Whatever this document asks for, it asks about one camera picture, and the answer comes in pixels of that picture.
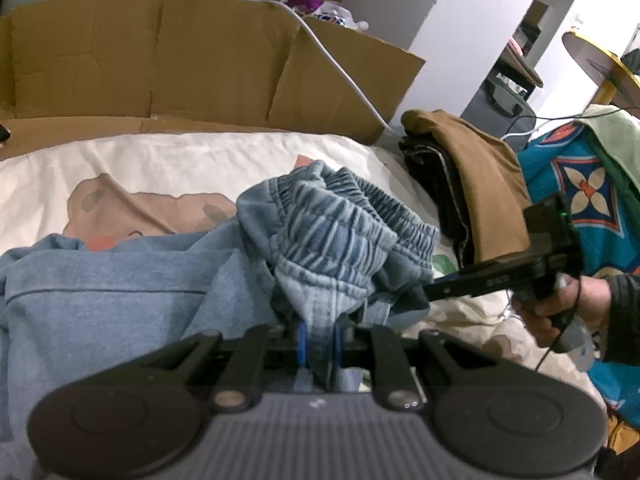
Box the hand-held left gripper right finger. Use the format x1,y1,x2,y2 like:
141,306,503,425
332,323,506,411

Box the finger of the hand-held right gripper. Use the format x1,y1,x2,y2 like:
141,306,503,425
424,255,532,304

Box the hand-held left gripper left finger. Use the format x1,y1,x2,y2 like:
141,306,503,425
132,323,307,412

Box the light blue jeans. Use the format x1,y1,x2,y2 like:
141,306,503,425
0,160,441,461

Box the person's right hand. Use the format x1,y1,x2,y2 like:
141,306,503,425
517,276,614,350

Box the blue patterned blanket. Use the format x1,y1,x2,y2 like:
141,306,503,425
515,122,640,416

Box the folded brown garment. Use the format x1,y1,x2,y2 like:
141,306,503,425
401,109,532,266

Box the folded black garment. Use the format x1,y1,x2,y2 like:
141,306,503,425
399,130,476,268

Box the light green towel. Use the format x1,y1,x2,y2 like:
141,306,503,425
582,105,640,201

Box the dark grey bag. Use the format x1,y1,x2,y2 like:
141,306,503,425
480,77,536,116

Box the round table with yellow rim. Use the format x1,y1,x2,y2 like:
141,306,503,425
562,30,640,106

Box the cream bear print bedsheet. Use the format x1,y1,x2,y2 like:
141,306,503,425
0,132,596,411

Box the purple white refill pouch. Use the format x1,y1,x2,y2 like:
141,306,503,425
282,0,371,31

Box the flat cardboard sheet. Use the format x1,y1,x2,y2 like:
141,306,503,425
0,0,426,146

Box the white cable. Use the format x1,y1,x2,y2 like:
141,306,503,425
272,0,396,133

